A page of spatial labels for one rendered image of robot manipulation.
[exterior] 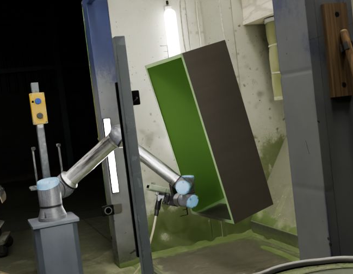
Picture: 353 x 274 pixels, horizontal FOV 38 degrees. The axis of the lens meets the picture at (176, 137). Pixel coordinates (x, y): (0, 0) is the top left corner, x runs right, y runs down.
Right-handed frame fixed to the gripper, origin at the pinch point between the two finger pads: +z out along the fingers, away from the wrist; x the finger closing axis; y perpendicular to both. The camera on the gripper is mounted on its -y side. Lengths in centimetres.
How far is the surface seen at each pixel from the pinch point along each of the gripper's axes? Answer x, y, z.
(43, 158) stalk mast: -38, -13, 110
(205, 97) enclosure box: -14, -66, -44
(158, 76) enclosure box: -9, -87, 16
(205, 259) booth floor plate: 69, 44, 9
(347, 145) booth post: -95, -19, -199
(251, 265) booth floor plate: 73, 40, -34
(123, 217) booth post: 24, 23, 69
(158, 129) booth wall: 35, -56, 58
